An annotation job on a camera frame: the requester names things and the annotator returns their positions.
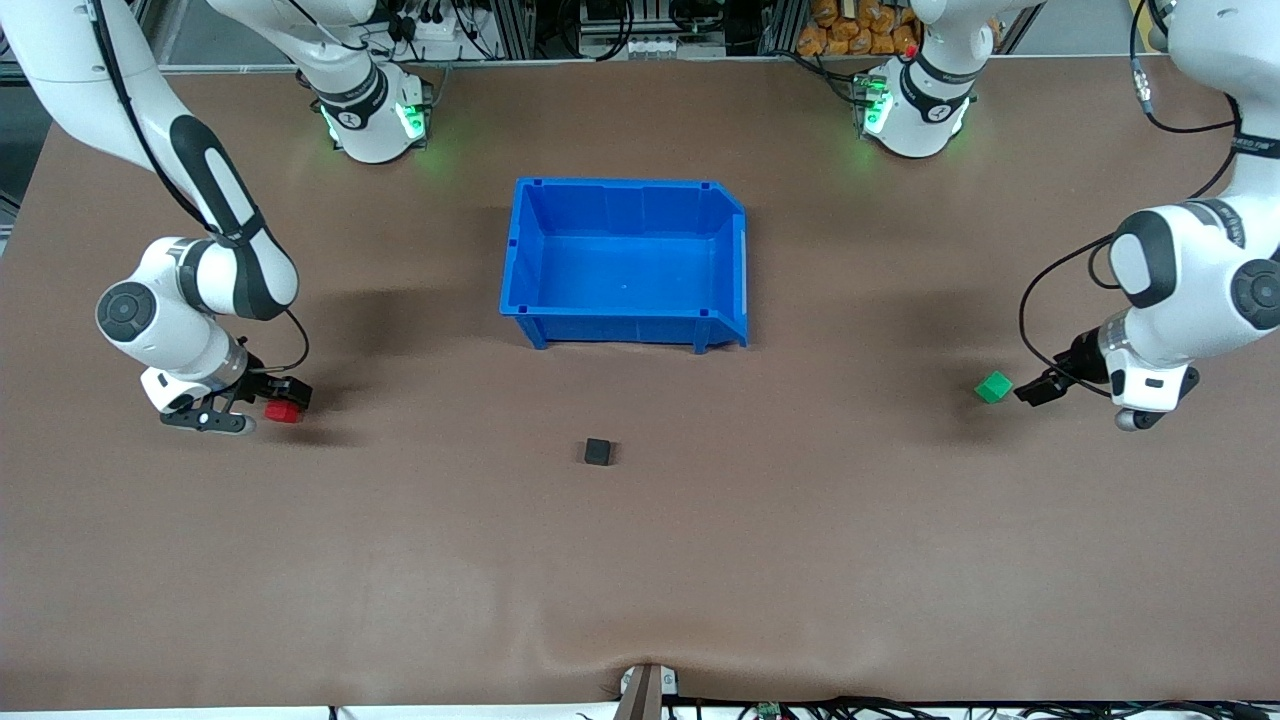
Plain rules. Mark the small black cube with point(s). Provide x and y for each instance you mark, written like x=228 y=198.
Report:
x=598 y=452

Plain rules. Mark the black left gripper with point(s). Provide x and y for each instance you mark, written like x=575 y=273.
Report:
x=1081 y=361

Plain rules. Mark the white terminal block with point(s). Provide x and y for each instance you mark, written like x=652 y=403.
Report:
x=670 y=46

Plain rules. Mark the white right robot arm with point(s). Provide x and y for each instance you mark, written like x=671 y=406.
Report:
x=230 y=250

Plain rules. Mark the blue plastic storage bin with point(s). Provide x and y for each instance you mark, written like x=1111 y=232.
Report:
x=620 y=270

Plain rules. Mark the orange packaged goods pile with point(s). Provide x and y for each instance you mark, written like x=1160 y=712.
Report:
x=850 y=35

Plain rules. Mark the white power strip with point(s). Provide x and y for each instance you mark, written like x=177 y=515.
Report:
x=440 y=30

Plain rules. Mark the small red cube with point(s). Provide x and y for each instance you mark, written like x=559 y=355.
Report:
x=283 y=414

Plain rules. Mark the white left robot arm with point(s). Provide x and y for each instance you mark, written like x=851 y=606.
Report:
x=1180 y=260

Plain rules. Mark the small green cube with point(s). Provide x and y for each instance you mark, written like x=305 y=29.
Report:
x=994 y=387

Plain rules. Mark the aluminium frame profile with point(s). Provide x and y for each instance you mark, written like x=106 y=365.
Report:
x=145 y=30

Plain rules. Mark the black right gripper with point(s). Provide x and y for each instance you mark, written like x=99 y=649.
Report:
x=256 y=379

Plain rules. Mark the table cover mat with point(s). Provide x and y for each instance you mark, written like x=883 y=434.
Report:
x=400 y=550

